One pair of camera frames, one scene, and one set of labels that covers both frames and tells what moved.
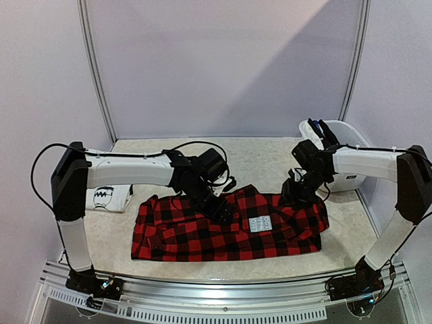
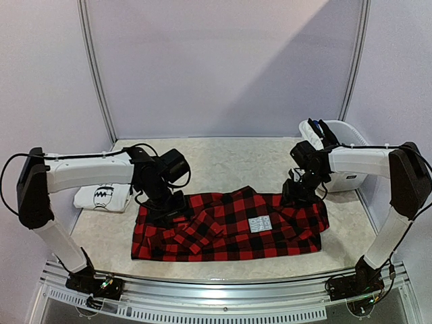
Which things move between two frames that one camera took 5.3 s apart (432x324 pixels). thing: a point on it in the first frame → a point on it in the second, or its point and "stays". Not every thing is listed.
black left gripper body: x=201 y=202 → x=167 y=205
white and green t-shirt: x=113 y=198 stays
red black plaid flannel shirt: x=262 y=225 stays
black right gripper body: x=293 y=188 stays
